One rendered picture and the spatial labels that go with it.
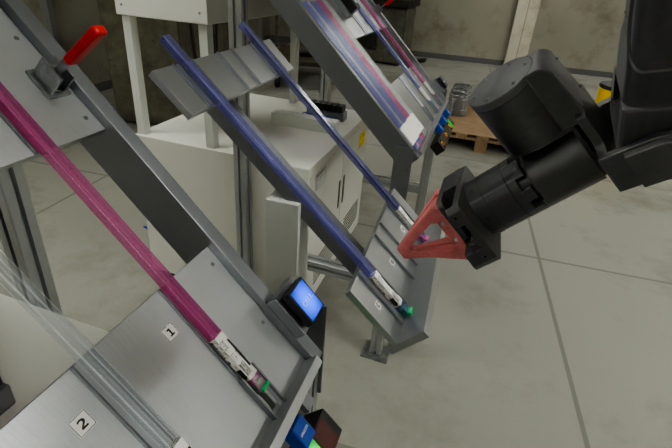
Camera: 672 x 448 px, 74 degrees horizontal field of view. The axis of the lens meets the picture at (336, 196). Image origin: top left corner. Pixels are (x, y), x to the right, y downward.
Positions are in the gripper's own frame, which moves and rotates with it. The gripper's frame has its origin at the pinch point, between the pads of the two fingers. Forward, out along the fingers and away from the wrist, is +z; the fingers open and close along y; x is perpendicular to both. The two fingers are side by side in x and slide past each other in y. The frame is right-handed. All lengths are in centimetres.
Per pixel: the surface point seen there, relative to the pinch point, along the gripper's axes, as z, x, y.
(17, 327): 61, -22, 4
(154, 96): 200, -111, -226
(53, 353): 55, -15, 6
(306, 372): 18.4, 5.6, 5.0
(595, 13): -97, 104, -730
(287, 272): 31.1, 0.0, -18.6
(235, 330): 20.2, -4.2, 7.0
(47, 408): 20.2, -12.4, 25.1
